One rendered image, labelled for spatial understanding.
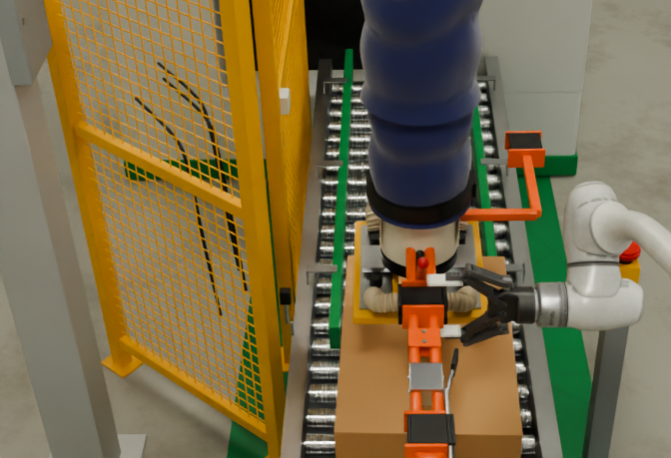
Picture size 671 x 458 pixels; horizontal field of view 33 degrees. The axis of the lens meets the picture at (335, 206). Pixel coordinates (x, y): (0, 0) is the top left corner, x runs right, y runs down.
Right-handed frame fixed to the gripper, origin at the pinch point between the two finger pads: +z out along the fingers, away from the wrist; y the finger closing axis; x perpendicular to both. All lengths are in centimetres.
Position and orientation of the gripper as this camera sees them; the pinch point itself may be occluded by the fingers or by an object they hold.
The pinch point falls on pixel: (431, 305)
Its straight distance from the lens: 225.5
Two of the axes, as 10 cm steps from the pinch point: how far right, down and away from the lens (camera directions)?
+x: 0.2, -6.0, 8.0
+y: 0.4, 8.0, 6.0
